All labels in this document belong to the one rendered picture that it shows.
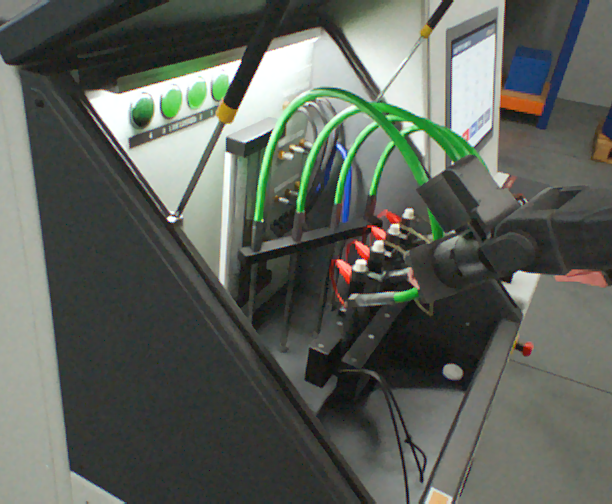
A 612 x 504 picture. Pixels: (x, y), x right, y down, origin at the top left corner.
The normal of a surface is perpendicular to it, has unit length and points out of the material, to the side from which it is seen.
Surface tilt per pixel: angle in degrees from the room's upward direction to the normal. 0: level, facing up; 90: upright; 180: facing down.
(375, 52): 90
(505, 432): 0
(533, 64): 90
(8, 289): 90
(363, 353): 0
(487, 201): 43
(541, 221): 105
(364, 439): 0
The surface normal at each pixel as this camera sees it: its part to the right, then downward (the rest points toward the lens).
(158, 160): 0.88, 0.33
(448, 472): 0.11, -0.85
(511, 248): -0.75, 0.47
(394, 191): -0.46, 0.41
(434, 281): 0.22, -0.17
